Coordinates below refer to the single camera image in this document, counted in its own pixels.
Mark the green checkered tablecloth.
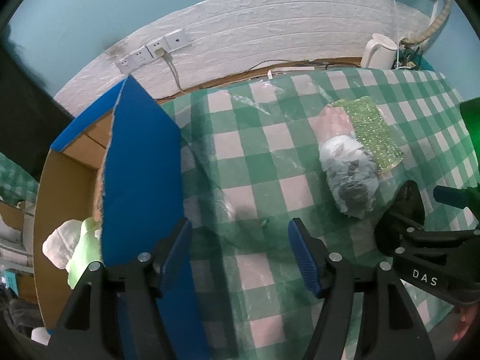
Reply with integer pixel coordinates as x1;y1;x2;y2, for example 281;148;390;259
159;68;480;360

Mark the white electric kettle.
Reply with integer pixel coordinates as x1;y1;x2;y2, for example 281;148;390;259
362;33;398;70

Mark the green checkered plastic sheet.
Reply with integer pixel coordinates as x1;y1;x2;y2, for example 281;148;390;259
0;152;40;205

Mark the green sparkly cloth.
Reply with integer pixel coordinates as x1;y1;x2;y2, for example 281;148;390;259
332;97;405;175

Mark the thin white hanging cord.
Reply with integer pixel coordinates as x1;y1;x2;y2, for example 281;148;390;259
388;0;400;68

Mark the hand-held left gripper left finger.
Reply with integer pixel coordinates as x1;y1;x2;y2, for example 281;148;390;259
49;217;194;360

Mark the white towel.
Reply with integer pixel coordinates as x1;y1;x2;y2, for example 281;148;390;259
42;219;85;271

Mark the corrugated hose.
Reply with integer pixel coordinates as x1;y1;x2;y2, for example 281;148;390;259
399;0;454;47

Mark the light green plastic bag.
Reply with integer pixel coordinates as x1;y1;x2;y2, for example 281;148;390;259
67;217;104;289

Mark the grey sock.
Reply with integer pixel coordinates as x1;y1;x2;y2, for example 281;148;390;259
7;298;42;336

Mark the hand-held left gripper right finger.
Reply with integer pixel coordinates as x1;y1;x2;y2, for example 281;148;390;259
287;217;437;360

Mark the dark green object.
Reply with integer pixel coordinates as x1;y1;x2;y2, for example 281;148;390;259
459;98;480;147

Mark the white wall socket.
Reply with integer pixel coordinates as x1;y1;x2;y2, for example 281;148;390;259
163;29;191;51
131;49;152;68
116;57;136;75
146;41;171;60

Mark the blue cardboard box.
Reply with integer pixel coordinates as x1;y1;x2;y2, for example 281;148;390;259
33;75;211;360

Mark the patterned cloth bundle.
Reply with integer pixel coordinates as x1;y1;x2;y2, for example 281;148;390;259
319;135;379;219

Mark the pink cloth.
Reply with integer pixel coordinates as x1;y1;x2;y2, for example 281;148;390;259
313;104;357;147

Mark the plug with grey cable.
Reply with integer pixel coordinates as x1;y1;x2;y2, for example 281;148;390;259
155;47;188;94

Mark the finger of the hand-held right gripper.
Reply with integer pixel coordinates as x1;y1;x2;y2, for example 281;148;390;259
433;185;480;209
374;180;480;259

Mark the person's right hand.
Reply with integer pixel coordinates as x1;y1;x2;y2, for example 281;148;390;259
452;302;479;342

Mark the black jacket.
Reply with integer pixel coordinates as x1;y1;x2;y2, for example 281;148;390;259
0;41;76;181

